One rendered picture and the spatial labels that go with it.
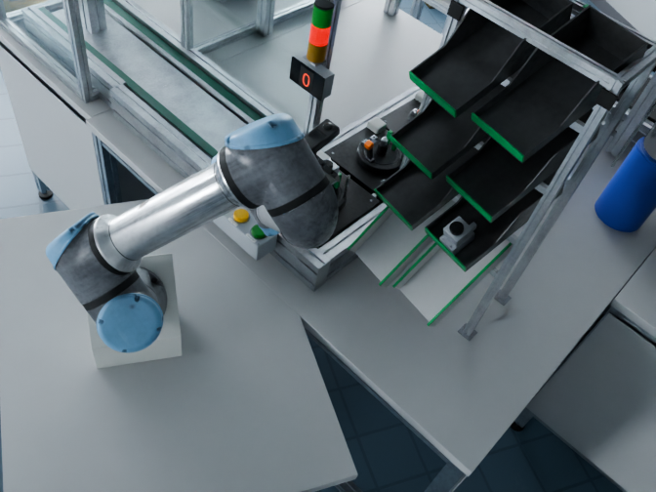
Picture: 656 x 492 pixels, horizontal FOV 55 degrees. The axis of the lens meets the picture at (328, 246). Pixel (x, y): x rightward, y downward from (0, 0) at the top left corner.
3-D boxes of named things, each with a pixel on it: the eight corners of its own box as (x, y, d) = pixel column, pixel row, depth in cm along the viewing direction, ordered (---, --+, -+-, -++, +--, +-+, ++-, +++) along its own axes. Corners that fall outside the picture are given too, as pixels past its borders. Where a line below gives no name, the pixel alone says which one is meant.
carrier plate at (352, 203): (320, 248, 165) (321, 242, 163) (258, 195, 174) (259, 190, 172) (379, 206, 178) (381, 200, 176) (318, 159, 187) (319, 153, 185)
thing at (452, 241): (452, 257, 137) (452, 243, 131) (439, 243, 139) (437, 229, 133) (481, 233, 138) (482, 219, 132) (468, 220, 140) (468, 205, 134)
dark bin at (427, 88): (455, 119, 117) (454, 94, 110) (409, 79, 123) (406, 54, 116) (567, 32, 120) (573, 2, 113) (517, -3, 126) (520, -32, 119)
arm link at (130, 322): (122, 349, 129) (120, 371, 116) (83, 297, 125) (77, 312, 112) (173, 317, 131) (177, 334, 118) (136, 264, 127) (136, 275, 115)
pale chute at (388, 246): (387, 288, 155) (380, 285, 151) (354, 251, 161) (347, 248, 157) (468, 204, 150) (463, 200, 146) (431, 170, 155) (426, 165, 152)
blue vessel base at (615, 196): (628, 240, 198) (677, 179, 177) (585, 212, 203) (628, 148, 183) (648, 217, 206) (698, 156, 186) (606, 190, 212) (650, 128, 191)
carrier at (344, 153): (382, 203, 179) (392, 172, 169) (322, 157, 187) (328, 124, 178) (432, 167, 192) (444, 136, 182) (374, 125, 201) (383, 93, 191)
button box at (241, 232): (257, 262, 165) (258, 246, 161) (204, 215, 173) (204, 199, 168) (275, 248, 169) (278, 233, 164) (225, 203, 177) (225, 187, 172)
